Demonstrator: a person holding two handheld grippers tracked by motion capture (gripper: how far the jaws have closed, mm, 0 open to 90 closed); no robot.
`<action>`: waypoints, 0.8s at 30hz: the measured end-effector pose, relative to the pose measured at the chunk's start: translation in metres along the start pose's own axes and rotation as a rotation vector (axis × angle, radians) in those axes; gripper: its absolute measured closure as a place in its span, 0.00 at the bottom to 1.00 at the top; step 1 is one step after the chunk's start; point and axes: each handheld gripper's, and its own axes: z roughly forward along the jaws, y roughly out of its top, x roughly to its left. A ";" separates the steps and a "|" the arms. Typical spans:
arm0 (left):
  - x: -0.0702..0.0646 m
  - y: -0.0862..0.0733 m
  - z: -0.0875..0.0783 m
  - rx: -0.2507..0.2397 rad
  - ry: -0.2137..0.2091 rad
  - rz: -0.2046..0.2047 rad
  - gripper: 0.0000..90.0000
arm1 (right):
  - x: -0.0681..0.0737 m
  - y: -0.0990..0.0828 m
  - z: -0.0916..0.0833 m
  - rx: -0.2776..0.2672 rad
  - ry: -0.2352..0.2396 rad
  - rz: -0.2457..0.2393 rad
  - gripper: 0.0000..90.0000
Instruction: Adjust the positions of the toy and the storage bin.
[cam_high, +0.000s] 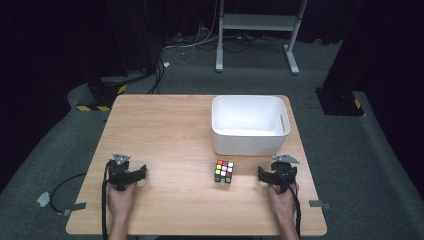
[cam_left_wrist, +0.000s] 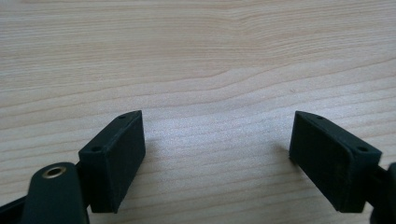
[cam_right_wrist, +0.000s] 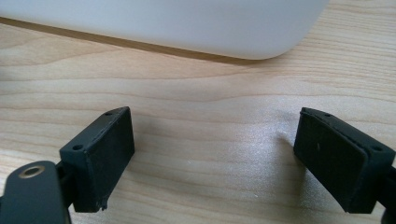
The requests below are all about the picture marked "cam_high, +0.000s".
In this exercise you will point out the black base with yellow mark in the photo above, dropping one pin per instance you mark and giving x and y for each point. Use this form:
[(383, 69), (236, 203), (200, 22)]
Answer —
[(340, 101)]

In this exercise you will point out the white metal stand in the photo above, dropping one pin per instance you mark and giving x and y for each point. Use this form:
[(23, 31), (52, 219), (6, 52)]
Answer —
[(256, 22)]

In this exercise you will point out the person's left hand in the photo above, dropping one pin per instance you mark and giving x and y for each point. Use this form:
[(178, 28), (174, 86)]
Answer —
[(120, 201)]

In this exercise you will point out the multicoloured puzzle cube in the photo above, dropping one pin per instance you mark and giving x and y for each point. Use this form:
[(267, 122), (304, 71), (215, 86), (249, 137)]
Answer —
[(224, 171)]

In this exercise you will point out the person's right hand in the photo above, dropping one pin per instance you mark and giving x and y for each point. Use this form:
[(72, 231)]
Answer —
[(283, 203)]

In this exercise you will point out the yellow black striped strip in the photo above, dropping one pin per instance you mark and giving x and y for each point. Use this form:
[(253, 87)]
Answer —
[(93, 108)]

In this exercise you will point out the grey tape strip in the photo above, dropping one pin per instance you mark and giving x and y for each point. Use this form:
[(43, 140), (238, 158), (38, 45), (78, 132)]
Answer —
[(75, 207), (319, 204)]

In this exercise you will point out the white plastic bin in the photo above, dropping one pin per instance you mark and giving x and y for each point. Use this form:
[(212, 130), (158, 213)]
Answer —
[(250, 128)]

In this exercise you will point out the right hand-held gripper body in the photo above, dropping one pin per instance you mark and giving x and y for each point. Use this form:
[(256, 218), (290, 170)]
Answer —
[(282, 175)]

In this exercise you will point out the black base with yellow stripes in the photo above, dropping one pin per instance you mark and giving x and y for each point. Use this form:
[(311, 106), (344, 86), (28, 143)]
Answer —
[(105, 90)]

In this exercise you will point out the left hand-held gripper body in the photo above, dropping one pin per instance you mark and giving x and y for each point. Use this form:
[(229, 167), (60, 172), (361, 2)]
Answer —
[(119, 173)]

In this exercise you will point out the black curtain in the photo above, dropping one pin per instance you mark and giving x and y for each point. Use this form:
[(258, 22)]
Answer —
[(50, 50), (386, 50)]

